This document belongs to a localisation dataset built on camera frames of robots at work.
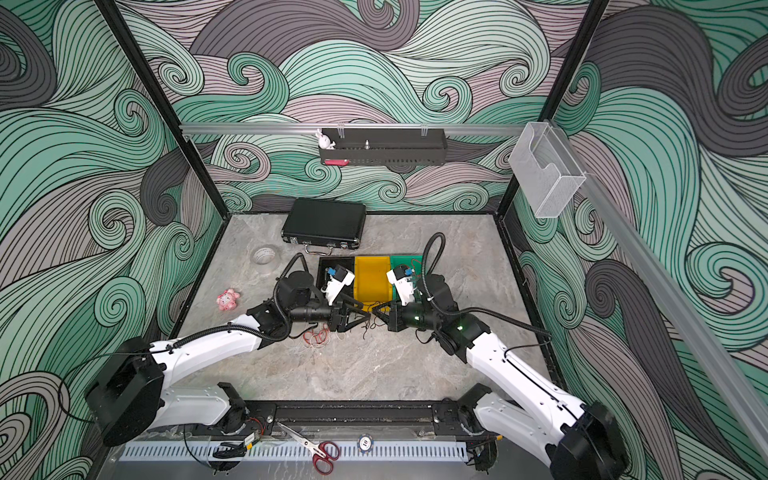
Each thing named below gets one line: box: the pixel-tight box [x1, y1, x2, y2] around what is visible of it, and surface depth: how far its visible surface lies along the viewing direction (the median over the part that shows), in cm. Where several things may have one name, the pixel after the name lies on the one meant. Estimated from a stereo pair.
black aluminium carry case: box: [281, 198, 367, 256], surface depth 114 cm
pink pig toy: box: [216, 288, 240, 311], surface depth 94 cm
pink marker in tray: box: [324, 159, 350, 166], surface depth 92 cm
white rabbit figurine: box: [315, 128, 336, 150], surface depth 87 cm
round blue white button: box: [357, 434, 374, 453], surface depth 71 cm
